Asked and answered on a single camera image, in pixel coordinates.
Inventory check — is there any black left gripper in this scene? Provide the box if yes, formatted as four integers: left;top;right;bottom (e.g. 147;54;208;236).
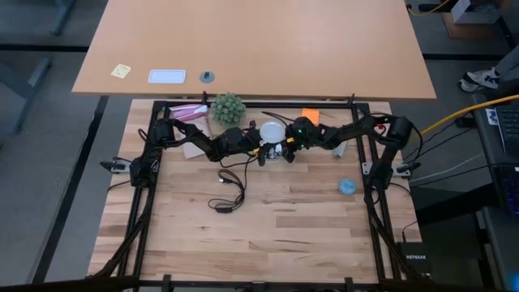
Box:
218;127;267;167

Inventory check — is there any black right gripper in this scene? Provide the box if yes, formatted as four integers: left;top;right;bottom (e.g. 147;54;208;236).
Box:
283;117;326;164

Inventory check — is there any white reflector lightbulb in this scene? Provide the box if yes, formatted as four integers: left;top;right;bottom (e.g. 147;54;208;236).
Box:
259;119;287;144

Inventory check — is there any orange sticky note pad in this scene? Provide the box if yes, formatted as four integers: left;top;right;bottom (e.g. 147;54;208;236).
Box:
300;106;321;127

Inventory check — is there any artificial succulent in woven pot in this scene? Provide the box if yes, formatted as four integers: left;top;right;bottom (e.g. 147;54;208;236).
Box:
209;92;247;127

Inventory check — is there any tan cardboard sheet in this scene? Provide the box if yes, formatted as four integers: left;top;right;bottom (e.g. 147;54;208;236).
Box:
182;117;214;161

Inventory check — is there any pink and white packet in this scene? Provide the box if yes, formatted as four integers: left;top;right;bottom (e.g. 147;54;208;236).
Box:
167;103;210;124

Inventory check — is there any blue crumpled ball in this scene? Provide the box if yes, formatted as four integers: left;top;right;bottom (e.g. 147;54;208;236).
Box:
337;178;358;196

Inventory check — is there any light brown desk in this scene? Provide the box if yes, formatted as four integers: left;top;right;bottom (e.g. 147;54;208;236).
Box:
71;0;437;101

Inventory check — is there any white rectangular card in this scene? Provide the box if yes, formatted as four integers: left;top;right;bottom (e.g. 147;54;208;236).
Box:
147;68;188;85

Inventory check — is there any yellow sticky note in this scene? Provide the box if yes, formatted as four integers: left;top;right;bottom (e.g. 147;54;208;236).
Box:
109;63;132;79

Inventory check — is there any person's shoe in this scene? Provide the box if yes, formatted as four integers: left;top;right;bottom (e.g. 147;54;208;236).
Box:
458;67;504;92

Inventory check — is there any cardboard box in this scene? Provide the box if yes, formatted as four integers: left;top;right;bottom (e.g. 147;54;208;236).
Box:
441;0;502;41

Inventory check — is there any black keyboard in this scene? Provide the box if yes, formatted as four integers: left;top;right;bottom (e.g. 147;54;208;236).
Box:
495;105;519;157

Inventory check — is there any keyboard with blue backlight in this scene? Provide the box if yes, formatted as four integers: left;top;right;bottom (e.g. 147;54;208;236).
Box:
491;165;519;217

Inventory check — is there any person's leg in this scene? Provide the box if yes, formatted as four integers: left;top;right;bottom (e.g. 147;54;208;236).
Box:
495;43;519;88

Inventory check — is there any black lamp power cord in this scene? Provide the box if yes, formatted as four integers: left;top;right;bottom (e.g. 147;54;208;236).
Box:
207;155;261;214

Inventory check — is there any black aluminium table frame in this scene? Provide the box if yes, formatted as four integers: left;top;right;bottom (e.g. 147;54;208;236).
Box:
86;92;431;292

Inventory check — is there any black Netgear network switch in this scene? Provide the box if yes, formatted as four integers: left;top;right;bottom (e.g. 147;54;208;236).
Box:
396;241;433;279

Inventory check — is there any thick yellow cable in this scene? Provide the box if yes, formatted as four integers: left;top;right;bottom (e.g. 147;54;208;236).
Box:
419;93;519;137

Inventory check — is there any thin yellow cable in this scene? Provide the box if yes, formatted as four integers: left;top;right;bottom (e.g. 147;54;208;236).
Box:
405;0;452;18

